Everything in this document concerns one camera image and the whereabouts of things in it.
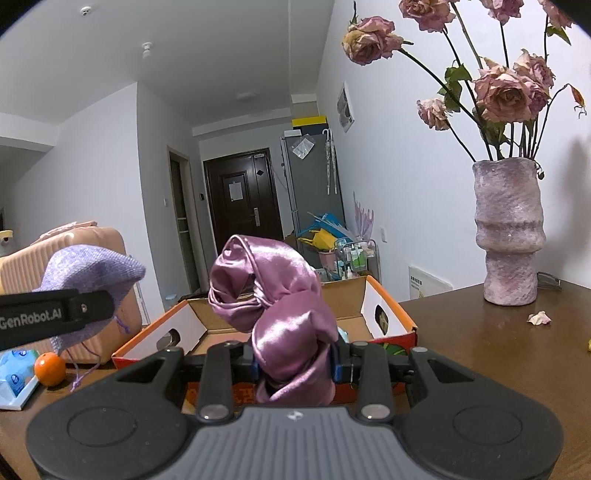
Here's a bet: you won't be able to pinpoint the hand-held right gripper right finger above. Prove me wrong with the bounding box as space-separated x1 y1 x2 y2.
330 340 478 424

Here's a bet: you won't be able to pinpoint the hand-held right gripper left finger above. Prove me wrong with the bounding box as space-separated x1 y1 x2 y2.
113 342 259 424

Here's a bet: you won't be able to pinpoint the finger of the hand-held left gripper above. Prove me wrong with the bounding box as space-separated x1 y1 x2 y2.
55 288 116 339

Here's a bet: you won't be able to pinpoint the purple drawstring pouch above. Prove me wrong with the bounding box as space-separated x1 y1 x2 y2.
32 246 146 393

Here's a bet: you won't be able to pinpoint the purple satin scrunchie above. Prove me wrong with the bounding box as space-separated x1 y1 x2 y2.
208 234 339 407

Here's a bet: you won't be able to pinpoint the orange cardboard box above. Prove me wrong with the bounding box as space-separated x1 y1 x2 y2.
112 275 419 407

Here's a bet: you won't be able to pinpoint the orange fruit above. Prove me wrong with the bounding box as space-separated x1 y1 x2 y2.
34 352 66 387

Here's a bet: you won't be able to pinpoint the pink ribbed suitcase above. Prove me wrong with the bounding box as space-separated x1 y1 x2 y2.
0 226 144 365

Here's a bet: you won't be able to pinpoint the blue tissue pack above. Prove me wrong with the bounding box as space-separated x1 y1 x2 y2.
0 348 40 411

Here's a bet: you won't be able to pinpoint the pink cloth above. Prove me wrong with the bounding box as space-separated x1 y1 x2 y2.
39 220 100 240

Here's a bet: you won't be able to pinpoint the white leaning board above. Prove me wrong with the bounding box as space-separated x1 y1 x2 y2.
409 264 453 303

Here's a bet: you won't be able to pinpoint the dark brown door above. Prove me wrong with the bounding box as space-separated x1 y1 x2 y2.
203 148 284 291

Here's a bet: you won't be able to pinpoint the blue hangers bundle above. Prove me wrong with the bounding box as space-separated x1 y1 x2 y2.
298 212 352 241

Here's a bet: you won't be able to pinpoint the purple feather bouquet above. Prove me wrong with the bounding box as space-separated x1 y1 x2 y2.
352 191 376 241

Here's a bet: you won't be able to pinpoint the grey refrigerator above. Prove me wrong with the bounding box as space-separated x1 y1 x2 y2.
279 129 345 243

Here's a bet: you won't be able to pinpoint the white folded umbrella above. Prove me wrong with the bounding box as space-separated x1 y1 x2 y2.
322 129 339 195

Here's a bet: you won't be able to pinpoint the pink textured vase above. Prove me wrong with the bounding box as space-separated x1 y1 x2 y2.
472 158 548 306

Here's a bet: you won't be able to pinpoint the dried pink roses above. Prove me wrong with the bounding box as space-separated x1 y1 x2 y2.
342 0 587 162

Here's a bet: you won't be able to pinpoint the wire trolley with bottles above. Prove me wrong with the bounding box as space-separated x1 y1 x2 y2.
335 237 382 284

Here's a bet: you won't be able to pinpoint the side door frame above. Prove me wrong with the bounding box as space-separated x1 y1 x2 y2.
167 145 200 296

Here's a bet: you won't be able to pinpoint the white wall panel box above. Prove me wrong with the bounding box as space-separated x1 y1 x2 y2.
336 82 356 134

